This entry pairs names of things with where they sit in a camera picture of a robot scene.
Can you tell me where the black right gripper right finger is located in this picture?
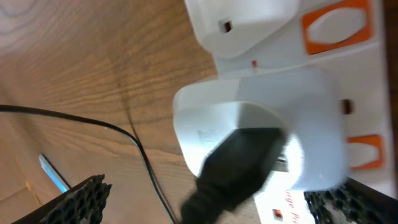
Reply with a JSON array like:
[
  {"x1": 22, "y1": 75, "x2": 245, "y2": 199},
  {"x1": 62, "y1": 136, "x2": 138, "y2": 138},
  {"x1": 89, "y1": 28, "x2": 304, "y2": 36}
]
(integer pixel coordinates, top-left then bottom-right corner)
[{"x1": 303, "y1": 178, "x2": 397, "y2": 224}]

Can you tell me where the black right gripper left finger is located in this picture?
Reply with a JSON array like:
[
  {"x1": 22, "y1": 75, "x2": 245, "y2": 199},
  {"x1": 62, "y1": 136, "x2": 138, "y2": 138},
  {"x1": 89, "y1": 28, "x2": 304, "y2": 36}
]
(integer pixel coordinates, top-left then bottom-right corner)
[{"x1": 13, "y1": 174, "x2": 112, "y2": 224}]

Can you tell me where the cyan screen Galaxy smartphone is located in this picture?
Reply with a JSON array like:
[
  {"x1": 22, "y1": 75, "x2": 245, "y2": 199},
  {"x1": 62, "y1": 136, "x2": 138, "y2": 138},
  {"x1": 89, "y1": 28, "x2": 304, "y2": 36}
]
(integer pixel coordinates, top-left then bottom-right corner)
[{"x1": 39, "y1": 154, "x2": 71, "y2": 193}]

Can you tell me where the black USB charging cable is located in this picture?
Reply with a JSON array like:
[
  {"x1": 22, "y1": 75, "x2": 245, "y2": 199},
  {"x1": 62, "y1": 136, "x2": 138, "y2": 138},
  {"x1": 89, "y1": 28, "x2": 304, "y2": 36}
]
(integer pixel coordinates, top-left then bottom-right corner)
[{"x1": 0, "y1": 104, "x2": 289, "y2": 224}]

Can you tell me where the white USB charger plug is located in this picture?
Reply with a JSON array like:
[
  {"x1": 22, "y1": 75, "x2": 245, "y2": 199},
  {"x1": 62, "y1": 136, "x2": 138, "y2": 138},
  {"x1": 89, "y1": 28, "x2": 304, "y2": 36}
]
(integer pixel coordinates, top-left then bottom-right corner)
[{"x1": 173, "y1": 67, "x2": 348, "y2": 190}]

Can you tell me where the white power strip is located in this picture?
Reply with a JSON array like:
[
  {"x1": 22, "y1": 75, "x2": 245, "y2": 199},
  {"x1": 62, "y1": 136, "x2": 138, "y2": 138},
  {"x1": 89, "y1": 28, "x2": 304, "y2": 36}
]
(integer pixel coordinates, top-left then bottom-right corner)
[{"x1": 185, "y1": 1, "x2": 396, "y2": 223}]

